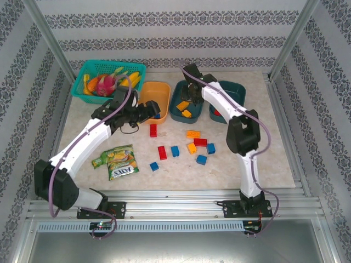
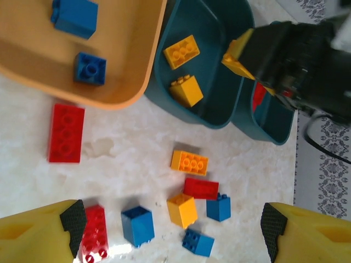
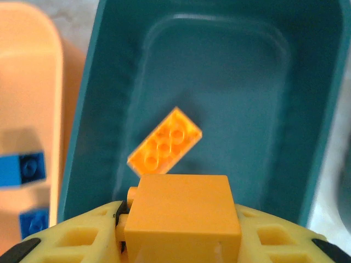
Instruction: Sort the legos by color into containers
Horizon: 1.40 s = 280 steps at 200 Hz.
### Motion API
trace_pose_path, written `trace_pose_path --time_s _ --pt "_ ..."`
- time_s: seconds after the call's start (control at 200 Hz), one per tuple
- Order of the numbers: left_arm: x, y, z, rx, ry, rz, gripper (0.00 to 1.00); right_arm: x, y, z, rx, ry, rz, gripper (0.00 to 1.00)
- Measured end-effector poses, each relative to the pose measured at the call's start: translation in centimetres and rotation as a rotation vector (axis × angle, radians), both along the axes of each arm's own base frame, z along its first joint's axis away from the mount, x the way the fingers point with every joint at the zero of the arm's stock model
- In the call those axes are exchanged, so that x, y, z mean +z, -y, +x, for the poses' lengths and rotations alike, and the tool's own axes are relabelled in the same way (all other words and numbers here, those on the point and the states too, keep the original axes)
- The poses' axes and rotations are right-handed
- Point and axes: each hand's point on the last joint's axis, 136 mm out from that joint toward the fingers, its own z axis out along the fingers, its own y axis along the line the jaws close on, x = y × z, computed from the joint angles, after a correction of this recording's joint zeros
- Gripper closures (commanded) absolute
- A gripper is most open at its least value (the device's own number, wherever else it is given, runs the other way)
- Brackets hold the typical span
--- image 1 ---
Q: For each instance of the long yellow lego brick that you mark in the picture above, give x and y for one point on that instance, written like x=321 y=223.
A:
x=182 y=105

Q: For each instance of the long red lego brick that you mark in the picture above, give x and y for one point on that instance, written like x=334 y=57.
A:
x=200 y=142
x=153 y=130
x=162 y=153

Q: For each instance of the small red lego brick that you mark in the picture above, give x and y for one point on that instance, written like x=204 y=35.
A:
x=217 y=112

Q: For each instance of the orange lego brick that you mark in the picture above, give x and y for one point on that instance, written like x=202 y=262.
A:
x=193 y=134

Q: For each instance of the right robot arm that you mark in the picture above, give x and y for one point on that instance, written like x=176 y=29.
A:
x=241 y=137

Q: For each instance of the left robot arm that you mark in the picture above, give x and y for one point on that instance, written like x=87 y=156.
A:
x=82 y=142

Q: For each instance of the orange plastic container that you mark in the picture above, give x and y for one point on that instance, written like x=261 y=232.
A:
x=156 y=91

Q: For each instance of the dark teal plastic container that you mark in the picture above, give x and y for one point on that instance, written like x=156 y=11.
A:
x=178 y=117
x=235 y=90

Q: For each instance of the yellow banana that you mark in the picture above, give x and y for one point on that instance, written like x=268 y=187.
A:
x=134 y=76
x=137 y=81

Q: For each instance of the pink dragon fruit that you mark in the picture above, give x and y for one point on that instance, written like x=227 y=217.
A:
x=103 y=85

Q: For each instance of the orange toy fruit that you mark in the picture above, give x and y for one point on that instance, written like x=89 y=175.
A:
x=93 y=83

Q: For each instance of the green Fox's candy bag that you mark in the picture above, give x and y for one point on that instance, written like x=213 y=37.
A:
x=122 y=161

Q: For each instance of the teal plastic basket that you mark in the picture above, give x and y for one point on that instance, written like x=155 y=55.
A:
x=82 y=93

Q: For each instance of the small yellow toy fruit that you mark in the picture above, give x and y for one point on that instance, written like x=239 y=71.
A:
x=86 y=82

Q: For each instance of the small green snack packet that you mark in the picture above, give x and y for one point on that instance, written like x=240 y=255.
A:
x=99 y=161

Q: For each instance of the grey metal panel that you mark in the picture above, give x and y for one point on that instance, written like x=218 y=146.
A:
x=175 y=246

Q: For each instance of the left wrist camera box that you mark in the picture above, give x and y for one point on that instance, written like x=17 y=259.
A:
x=124 y=96

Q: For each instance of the aluminium side rail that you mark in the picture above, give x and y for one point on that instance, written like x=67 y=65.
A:
x=282 y=117
x=59 y=128

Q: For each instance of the aluminium mounting rail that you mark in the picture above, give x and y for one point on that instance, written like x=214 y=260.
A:
x=170 y=204

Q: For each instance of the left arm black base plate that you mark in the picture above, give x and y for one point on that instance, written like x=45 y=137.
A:
x=118 y=209

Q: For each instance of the aluminium frame post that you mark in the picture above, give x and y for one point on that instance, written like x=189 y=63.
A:
x=293 y=38
x=49 y=38

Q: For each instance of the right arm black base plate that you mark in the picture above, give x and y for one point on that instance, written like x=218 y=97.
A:
x=230 y=208

